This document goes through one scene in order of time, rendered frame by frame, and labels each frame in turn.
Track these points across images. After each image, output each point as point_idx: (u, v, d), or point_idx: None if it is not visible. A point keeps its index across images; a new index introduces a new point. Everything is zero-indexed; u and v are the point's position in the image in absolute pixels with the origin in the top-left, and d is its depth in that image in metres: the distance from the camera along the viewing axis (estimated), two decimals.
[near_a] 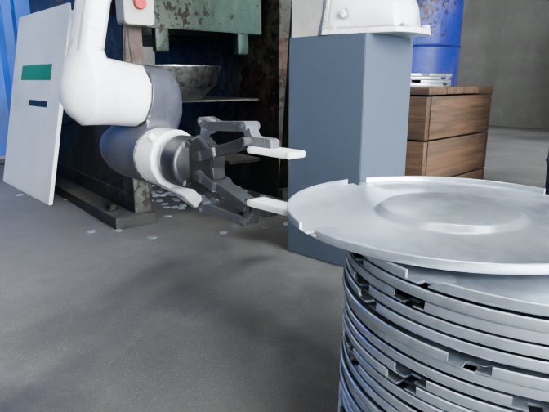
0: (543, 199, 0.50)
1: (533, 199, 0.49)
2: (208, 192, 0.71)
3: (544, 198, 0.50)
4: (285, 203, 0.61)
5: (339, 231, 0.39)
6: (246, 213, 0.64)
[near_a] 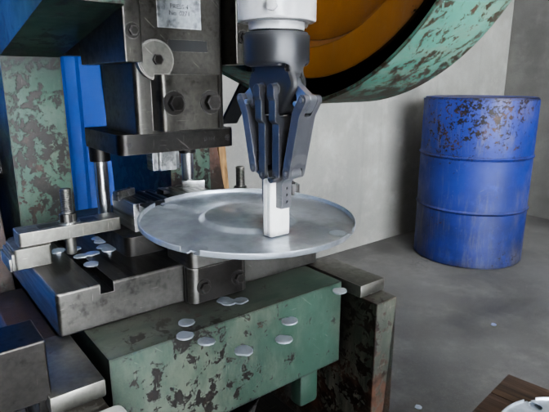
0: (198, 246, 0.57)
1: (206, 244, 0.58)
2: None
3: (198, 249, 0.57)
4: (280, 215, 0.62)
5: None
6: (261, 169, 0.61)
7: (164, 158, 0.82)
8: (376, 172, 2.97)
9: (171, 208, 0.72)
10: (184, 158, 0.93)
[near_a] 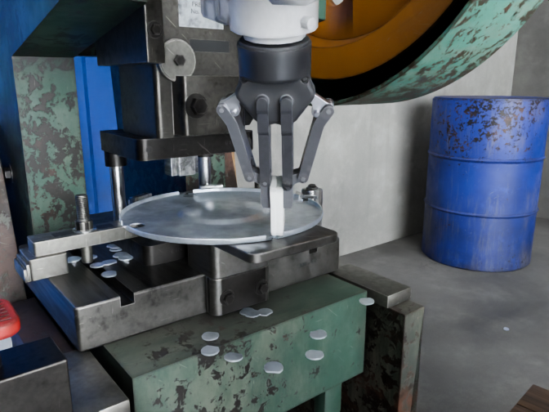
0: (263, 234, 0.63)
1: (261, 230, 0.64)
2: (243, 98, 0.54)
3: (270, 235, 0.62)
4: None
5: (187, 197, 0.83)
6: (258, 177, 0.58)
7: (183, 163, 0.79)
8: (383, 173, 2.93)
9: None
10: (201, 162, 0.90)
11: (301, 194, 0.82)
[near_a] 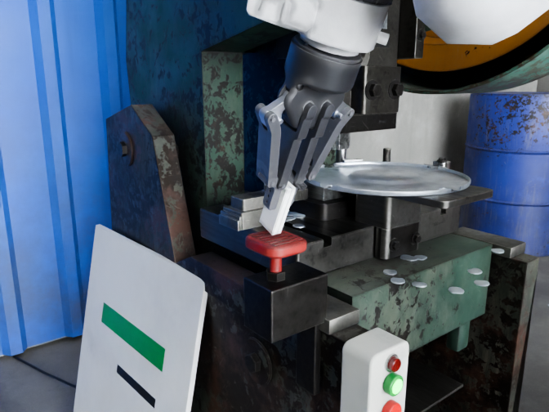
0: (426, 170, 0.97)
1: (421, 170, 0.97)
2: (282, 105, 0.52)
3: (427, 169, 0.98)
4: (271, 210, 0.62)
5: None
6: (276, 181, 0.57)
7: (341, 139, 0.96)
8: None
9: None
10: None
11: (431, 165, 0.99)
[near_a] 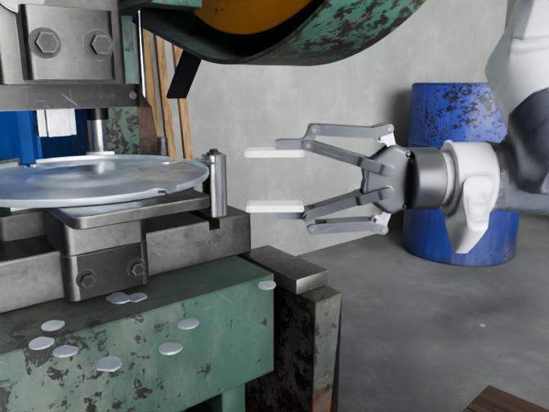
0: None
1: (38, 167, 0.67)
2: (383, 210, 0.61)
3: None
4: (264, 204, 0.60)
5: None
6: (309, 217, 0.62)
7: (53, 122, 0.66)
8: None
9: None
10: (93, 126, 0.78)
11: (198, 159, 0.69)
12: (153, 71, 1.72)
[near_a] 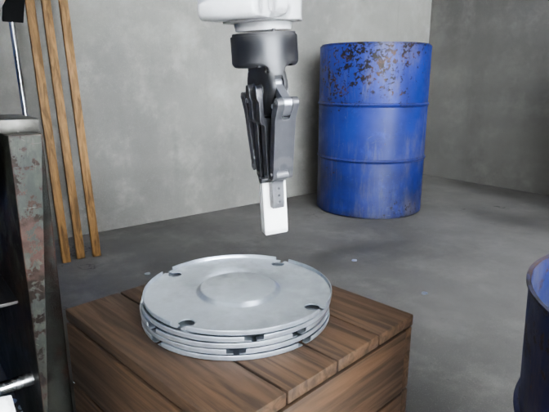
0: None
1: (273, 266, 0.87)
2: (276, 94, 0.54)
3: None
4: (269, 215, 0.62)
5: None
6: (283, 173, 0.59)
7: None
8: None
9: None
10: None
11: None
12: (37, 18, 1.85)
